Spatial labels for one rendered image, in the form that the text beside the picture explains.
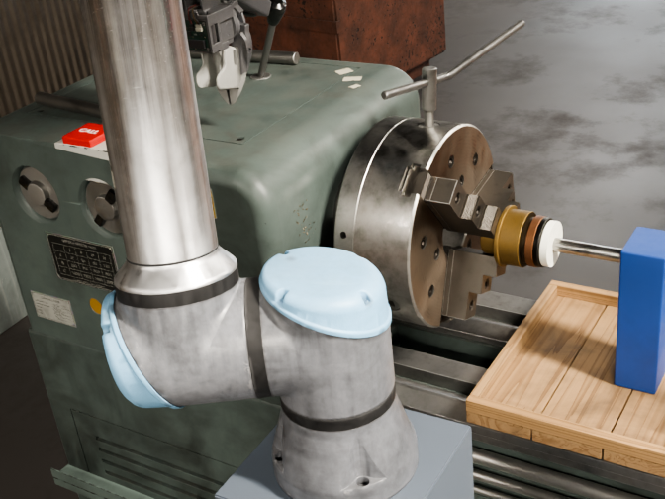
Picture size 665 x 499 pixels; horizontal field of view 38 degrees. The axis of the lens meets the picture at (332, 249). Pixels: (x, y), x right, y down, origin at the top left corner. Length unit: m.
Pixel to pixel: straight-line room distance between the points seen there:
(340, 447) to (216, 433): 0.72
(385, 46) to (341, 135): 3.54
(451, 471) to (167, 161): 0.44
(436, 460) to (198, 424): 0.71
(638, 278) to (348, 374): 0.58
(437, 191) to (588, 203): 2.63
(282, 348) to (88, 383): 0.96
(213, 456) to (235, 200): 0.53
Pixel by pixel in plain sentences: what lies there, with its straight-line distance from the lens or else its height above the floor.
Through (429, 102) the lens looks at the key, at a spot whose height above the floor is 1.27.
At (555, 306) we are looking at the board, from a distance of 1.64.
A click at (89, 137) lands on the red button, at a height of 1.27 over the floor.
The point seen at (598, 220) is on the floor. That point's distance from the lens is 3.83.
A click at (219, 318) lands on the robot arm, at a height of 1.31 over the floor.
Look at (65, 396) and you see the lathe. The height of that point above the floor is 0.73.
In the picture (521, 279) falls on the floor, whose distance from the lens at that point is 3.43.
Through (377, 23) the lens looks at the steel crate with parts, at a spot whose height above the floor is 0.45.
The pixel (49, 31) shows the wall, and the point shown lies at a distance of 5.04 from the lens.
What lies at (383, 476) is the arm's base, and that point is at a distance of 0.95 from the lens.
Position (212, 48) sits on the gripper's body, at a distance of 1.33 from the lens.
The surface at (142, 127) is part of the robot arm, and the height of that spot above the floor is 1.49.
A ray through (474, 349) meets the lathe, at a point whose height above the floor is 0.83.
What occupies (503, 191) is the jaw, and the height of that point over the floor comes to 1.11.
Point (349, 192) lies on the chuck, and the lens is 1.38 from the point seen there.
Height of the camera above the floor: 1.77
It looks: 29 degrees down
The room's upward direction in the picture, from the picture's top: 7 degrees counter-clockwise
